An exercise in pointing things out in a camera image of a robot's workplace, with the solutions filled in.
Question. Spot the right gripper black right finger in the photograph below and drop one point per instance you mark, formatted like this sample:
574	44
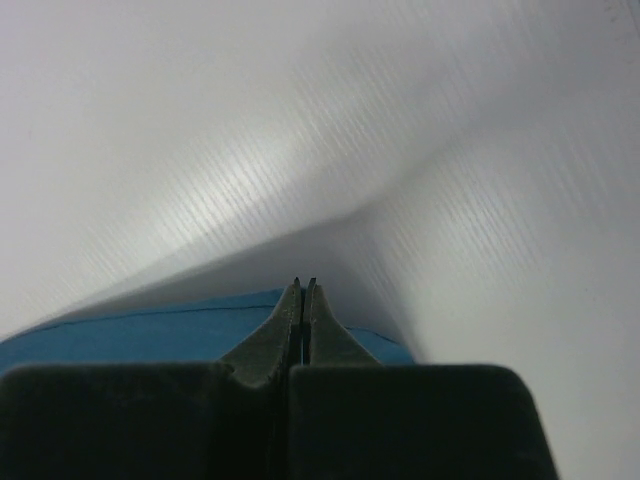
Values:
325	340

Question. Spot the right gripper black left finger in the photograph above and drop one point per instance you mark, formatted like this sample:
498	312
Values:
266	355

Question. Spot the teal blue t shirt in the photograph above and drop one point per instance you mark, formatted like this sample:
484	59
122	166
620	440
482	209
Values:
193	332

